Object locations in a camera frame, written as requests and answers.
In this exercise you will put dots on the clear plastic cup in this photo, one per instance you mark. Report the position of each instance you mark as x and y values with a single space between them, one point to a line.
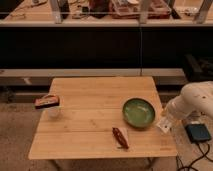
53 112

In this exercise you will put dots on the green ceramic bowl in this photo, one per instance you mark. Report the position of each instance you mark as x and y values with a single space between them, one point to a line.
138 113

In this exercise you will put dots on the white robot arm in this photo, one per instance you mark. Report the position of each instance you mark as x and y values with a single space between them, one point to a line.
197 96

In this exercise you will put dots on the black power box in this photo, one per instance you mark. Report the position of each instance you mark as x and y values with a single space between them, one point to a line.
198 133

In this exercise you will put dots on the long workbench shelf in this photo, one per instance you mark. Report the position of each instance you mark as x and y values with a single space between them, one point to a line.
58 37

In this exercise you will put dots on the wooden folding table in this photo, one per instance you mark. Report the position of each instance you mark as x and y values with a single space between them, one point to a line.
90 108

